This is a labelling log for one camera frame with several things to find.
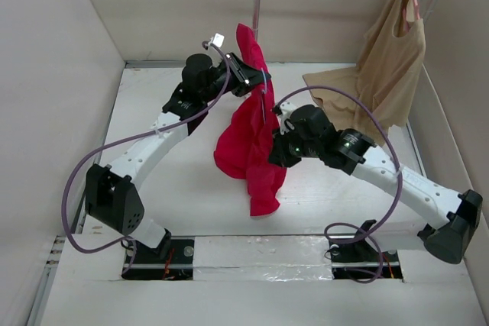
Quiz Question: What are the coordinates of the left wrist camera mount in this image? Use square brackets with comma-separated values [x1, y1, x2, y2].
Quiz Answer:
[202, 33, 225, 50]

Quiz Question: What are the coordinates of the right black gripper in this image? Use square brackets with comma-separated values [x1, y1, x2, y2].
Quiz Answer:
[267, 122, 322, 169]

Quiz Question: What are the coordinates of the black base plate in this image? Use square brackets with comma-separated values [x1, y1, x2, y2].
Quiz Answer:
[324, 240, 403, 281]
[121, 237, 195, 281]

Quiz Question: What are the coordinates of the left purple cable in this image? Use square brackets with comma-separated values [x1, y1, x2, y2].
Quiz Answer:
[61, 41, 231, 277]

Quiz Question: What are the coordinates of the pink hanger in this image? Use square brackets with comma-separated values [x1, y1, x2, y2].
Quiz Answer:
[401, 0, 421, 34]

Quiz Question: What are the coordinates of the beige tank top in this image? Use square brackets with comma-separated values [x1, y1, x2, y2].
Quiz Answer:
[303, 0, 426, 145]

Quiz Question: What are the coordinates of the blue wire hanger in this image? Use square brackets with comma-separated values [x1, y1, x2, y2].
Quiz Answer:
[261, 69, 267, 123]

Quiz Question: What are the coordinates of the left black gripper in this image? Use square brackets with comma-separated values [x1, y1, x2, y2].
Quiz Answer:
[201, 53, 271, 104]

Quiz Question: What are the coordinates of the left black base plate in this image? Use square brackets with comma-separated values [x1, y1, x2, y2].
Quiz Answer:
[121, 237, 195, 281]

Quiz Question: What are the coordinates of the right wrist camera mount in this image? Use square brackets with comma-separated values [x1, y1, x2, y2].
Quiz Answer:
[272, 101, 297, 133]

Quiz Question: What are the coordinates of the red t-shirt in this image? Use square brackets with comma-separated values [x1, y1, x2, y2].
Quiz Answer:
[214, 24, 287, 217]

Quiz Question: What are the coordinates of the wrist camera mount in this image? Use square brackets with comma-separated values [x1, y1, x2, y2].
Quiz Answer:
[202, 33, 225, 50]
[272, 101, 297, 133]

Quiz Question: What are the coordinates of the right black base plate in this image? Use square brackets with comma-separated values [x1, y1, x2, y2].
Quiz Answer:
[324, 240, 403, 281]

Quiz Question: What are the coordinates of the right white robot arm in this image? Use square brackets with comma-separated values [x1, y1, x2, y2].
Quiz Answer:
[269, 102, 483, 264]

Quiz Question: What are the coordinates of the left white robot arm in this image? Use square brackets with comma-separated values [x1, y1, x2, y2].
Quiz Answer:
[85, 53, 270, 263]

